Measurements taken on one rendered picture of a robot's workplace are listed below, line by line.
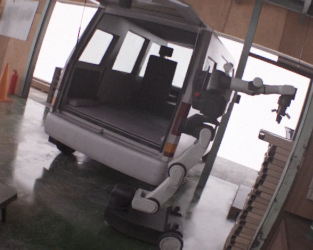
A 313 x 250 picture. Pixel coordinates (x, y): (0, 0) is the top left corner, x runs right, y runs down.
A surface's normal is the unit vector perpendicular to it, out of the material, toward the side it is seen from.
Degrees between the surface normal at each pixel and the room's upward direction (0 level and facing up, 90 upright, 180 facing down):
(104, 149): 87
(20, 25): 90
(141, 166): 88
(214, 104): 101
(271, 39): 90
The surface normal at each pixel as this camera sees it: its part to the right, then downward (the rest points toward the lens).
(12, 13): -0.33, 0.05
